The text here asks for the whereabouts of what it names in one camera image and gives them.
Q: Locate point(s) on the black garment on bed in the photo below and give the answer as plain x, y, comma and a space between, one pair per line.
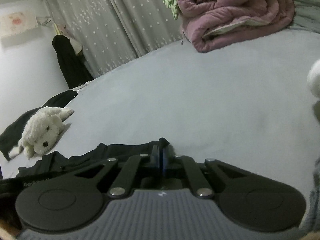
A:
12, 134

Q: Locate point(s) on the grey dotted curtain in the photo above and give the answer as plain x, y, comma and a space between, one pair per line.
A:
115, 32

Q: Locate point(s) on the folded pink quilt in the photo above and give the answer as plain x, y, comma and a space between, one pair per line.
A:
214, 24

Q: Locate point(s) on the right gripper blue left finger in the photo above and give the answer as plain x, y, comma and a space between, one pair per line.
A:
134, 171

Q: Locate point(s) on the folded white shirt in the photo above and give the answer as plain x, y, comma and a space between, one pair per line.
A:
313, 79

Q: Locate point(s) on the white plush dog toy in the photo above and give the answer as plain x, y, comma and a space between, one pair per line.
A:
43, 130

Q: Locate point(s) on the white wall shelf cover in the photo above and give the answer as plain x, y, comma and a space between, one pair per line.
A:
17, 22

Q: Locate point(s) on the black t-shirt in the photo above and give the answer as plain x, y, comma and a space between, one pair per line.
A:
56, 163

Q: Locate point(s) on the white cloth by black garment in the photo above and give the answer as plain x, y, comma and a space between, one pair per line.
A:
15, 152

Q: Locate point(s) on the hanging black coat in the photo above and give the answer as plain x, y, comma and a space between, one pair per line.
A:
72, 66

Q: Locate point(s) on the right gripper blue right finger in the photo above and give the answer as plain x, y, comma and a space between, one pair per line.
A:
182, 172

